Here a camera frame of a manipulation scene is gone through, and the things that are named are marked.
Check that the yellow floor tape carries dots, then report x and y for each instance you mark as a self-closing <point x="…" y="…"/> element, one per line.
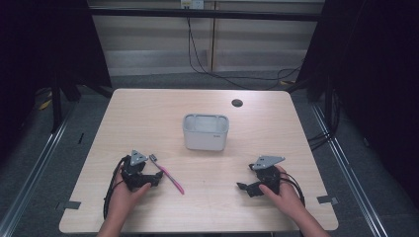
<point x="44" y="104"/>

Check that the black metal stand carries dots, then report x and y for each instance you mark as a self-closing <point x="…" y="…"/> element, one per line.
<point x="56" y="105"/>

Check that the round black table grommet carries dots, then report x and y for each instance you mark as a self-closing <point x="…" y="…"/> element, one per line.
<point x="237" y="102"/>

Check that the pink toothbrush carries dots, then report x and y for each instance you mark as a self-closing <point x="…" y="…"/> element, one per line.
<point x="168" y="174"/>

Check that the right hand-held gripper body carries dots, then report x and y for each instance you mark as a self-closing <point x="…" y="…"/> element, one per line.
<point x="268" y="174"/>

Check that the white plastic container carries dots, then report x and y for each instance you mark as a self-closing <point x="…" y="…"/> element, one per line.
<point x="206" y="138"/>

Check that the grey tape strip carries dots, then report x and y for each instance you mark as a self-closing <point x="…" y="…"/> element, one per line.
<point x="327" y="199"/>
<point x="68" y="205"/>

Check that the person's left hand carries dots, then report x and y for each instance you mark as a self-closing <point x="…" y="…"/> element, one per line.
<point x="123" y="199"/>

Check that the black horizontal frame bar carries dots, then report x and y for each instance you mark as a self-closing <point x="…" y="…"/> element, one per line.
<point x="204" y="14"/>

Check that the aluminium floor rail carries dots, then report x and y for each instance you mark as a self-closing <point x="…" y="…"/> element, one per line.
<point x="33" y="171"/>
<point x="352" y="177"/>

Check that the white wall socket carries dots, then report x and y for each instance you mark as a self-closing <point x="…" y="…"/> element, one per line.
<point x="192" y="4"/>

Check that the person's right hand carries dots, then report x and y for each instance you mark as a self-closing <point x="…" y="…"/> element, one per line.
<point x="286" y="197"/>

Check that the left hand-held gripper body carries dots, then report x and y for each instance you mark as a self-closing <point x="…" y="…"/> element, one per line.
<point x="133" y="174"/>

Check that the black curtain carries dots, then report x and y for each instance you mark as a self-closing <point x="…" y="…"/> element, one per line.
<point x="46" y="42"/>
<point x="372" y="82"/>

